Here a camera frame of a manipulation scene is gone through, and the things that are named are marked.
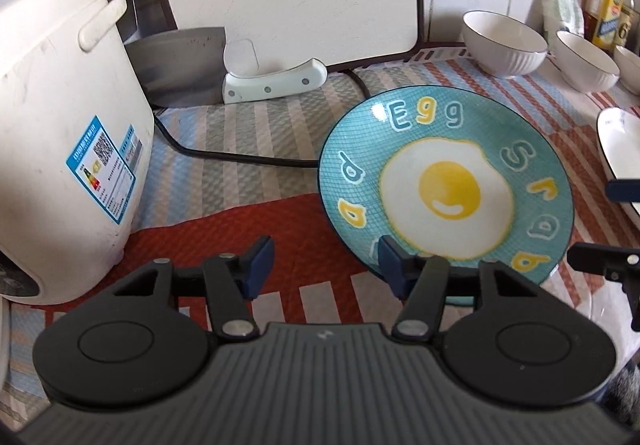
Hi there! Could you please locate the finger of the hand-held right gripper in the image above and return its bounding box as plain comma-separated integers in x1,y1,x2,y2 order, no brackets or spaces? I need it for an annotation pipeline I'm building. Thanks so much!
567,241,640,322
605,178,640,204

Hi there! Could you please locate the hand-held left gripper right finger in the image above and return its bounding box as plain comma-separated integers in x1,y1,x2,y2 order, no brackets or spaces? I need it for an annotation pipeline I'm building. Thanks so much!
378,235,540,342

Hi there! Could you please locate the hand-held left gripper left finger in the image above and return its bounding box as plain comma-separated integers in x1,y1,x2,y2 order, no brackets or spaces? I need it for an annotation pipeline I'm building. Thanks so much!
112,235,275,341

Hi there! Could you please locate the white plate black rim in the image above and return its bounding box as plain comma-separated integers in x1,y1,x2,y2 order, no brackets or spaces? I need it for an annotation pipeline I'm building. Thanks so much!
596,107,640,217

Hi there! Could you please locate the blue fried egg print plate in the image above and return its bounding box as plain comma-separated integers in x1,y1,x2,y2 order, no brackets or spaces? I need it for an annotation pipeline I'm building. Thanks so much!
317,85,576,308

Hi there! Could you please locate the white ribbed bowl black rim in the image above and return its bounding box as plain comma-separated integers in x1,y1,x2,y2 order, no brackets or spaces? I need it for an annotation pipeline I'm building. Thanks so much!
551,30,621,93
613,45,640,96
461,10,549,79

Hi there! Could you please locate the grey furry cloth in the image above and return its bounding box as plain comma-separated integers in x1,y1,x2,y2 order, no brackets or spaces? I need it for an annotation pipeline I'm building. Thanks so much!
597,364,640,428

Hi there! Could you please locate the striped table mat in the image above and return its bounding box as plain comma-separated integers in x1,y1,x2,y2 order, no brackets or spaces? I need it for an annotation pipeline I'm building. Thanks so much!
0,41,640,436

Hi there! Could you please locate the clear bottle with amber liquid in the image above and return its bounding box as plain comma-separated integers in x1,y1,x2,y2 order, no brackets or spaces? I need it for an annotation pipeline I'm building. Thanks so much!
581,0,603,42

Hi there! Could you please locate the yellow cap bottle green label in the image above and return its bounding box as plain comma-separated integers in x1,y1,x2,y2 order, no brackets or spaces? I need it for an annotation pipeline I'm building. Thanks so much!
614,0,640,49

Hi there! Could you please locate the white green seasoning packet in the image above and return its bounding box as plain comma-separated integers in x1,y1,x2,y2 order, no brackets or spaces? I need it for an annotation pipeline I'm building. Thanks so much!
539,0,586,43

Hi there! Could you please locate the white rice cooker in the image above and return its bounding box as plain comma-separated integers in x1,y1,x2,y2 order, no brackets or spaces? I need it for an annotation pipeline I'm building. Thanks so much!
0,0,156,307

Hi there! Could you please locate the black power cable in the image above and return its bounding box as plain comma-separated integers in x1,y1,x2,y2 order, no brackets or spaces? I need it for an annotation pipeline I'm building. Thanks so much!
151,68,373,170

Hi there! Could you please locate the white adhesive wall hook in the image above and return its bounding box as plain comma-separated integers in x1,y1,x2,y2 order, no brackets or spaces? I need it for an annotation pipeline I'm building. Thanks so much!
223,38,260,77

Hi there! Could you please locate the cleaver with white handle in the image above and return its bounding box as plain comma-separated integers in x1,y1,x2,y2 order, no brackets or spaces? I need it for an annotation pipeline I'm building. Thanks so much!
123,26,328,107

